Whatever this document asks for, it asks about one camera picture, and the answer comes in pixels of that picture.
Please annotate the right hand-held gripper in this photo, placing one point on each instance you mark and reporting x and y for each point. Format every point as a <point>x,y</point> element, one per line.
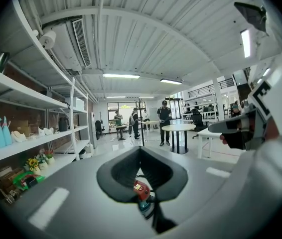
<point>254,128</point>

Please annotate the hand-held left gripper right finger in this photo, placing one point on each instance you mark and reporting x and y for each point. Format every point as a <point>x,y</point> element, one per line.
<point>200,178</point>

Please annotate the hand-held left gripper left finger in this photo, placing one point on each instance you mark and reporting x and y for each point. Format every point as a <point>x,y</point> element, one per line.
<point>81,195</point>

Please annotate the red vacuum cleaner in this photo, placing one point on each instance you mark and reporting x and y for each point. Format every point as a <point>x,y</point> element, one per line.
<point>141,188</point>

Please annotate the person's right forearm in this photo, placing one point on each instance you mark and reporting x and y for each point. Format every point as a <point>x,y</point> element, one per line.
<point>271,133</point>

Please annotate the person's right hand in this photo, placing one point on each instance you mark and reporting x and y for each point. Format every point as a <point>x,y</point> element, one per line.
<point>223,139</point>

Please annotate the white rectangular desk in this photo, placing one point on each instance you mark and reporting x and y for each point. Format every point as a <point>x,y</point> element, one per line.
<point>205,133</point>

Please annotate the black office chair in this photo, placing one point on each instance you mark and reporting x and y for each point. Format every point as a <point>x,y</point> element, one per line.
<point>197,119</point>
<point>98,127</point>

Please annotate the white shelf rack with appliances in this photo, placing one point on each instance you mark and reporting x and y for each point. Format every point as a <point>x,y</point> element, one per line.
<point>200,97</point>

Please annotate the round beige table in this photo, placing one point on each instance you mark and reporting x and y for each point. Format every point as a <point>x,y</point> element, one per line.
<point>178,127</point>

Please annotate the black balcony railing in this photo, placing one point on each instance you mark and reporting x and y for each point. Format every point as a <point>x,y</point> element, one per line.
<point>210,87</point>

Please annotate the red flower pot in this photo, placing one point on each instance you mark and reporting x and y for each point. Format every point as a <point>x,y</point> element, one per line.
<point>50,160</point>

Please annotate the white waste bin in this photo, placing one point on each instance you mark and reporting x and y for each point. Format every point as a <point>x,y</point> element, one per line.
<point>90,149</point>

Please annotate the white flower pot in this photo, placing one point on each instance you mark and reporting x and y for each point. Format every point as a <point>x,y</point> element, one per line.
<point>43,165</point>

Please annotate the black gift box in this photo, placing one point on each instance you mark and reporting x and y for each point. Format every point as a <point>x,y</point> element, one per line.
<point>31,182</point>

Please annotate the sunflower pot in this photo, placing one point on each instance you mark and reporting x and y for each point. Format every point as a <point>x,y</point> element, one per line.
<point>32,162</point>

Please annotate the grey tall cabinet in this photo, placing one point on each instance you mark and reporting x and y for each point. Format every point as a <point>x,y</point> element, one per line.
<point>94,131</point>

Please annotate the ceiling tube light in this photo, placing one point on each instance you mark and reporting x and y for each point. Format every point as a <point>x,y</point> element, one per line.
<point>146,97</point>
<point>266,72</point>
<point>171,81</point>
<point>121,76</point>
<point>116,97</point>
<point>245,43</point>

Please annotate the light wooden table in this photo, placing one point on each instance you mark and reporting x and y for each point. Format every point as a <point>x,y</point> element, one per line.
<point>151,121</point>

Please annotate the black kettle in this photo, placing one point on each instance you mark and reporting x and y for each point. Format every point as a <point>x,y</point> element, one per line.
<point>63,124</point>

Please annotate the black coat stand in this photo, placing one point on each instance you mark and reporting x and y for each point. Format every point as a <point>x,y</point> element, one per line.
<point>142,133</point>

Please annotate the brown cardboard box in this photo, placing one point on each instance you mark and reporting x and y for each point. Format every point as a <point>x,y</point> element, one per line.
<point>6,174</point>

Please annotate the white sculpted ornament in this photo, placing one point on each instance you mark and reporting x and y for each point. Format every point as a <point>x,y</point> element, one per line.
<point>19,136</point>

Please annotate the white appliance box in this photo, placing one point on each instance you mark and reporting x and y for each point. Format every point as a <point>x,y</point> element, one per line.
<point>77,103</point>

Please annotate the white metal shelving unit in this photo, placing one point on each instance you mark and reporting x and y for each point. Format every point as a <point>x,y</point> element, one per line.
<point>11,88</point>

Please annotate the white ceiling air conditioner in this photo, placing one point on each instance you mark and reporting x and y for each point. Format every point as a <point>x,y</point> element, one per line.
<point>63,43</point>

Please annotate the white paper roll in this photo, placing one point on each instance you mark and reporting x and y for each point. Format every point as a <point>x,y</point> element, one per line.
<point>47,40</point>

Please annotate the small wooden pedestal table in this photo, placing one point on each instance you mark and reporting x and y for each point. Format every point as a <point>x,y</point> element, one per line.
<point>121,126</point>

